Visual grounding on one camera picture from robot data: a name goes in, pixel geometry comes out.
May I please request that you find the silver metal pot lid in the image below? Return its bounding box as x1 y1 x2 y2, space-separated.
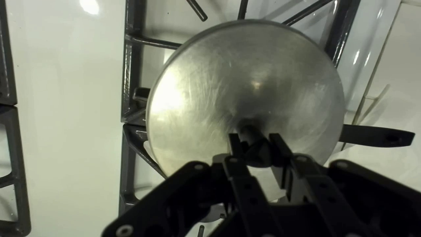
145 19 346 178

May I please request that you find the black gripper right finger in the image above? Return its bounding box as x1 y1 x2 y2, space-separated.
269 132 421 237

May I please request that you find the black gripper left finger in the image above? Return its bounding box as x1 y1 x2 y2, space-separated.
102 132 283 237

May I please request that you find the white gas stove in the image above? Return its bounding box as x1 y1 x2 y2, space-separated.
0 0 421 237

